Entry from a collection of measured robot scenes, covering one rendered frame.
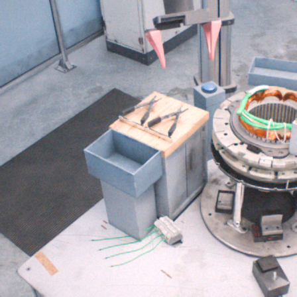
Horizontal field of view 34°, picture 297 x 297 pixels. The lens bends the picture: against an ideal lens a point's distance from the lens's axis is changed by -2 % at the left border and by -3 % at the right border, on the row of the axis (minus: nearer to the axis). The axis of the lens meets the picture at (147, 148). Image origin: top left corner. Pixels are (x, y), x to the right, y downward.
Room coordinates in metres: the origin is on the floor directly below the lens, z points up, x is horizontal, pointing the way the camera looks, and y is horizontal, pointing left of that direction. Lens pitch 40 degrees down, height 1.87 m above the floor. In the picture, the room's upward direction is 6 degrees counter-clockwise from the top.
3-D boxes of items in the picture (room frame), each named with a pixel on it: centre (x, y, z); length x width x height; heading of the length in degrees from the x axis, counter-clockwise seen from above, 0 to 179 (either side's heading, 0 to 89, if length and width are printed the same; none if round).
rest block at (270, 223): (0.86, -0.31, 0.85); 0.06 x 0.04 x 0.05; 87
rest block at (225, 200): (0.98, -0.21, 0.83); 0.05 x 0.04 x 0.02; 163
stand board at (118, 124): (1.08, -0.04, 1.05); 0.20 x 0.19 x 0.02; 137
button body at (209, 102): (1.25, -0.20, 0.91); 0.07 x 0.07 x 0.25; 25
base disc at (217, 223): (0.98, -0.33, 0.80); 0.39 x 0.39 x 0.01
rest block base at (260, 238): (0.86, -0.30, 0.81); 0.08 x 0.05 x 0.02; 87
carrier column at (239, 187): (0.90, -0.23, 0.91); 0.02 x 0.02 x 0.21
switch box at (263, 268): (0.71, -0.28, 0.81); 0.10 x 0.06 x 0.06; 12
